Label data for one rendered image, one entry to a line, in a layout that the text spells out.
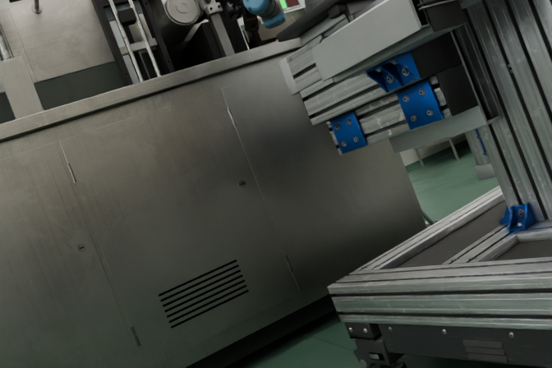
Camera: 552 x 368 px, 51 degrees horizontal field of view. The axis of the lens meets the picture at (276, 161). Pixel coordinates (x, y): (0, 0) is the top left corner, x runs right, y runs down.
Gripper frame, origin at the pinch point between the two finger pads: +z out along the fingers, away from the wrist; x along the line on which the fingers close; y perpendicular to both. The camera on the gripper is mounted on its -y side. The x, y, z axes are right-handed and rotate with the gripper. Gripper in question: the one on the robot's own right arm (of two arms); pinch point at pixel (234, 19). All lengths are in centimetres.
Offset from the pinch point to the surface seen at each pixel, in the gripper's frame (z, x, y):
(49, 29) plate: 30, 60, 23
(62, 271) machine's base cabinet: -29, 86, -61
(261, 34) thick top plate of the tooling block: -6.5, -4.8, -9.8
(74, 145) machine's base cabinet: -29, 72, -30
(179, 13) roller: -2.4, 20.0, 6.5
